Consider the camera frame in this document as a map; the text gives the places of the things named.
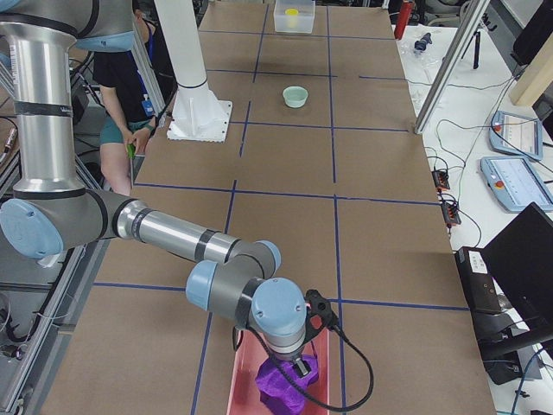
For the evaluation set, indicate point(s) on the black monitor with stand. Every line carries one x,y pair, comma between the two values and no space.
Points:
519,259

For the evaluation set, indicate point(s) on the mint green bowl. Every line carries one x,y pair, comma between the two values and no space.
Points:
295,96

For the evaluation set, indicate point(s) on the person in black shirt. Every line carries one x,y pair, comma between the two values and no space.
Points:
130,117

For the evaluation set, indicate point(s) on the aluminium frame post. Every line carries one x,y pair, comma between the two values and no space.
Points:
464,33

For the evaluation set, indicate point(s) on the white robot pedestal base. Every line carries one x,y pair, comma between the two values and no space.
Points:
197,114

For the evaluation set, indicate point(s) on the clear plastic storage bin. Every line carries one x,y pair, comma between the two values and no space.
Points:
302,24

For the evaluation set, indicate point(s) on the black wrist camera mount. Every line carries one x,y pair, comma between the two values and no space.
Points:
320,315

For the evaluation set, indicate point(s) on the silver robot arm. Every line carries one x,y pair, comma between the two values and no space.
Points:
51,210

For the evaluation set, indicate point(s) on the red cylinder tube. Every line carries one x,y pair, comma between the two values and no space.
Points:
403,18

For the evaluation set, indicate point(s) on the blue teach pendant far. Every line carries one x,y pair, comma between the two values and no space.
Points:
516,135

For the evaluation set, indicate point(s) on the orange black connector block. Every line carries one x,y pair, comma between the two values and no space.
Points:
440,179

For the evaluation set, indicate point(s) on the purple microfiber cloth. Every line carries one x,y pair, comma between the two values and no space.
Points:
277,394

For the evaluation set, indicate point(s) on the black box device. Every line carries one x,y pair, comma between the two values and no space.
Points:
477,283

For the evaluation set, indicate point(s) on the blue teach pendant near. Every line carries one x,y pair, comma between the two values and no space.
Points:
515,183

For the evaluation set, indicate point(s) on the green handled tool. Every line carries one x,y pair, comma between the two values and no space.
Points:
131,152

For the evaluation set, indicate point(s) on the blue teach pendant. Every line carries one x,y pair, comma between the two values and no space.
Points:
515,183
516,135

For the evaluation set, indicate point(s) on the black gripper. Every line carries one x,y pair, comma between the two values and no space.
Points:
289,356

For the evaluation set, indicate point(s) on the pink plastic bin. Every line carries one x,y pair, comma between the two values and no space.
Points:
246,398

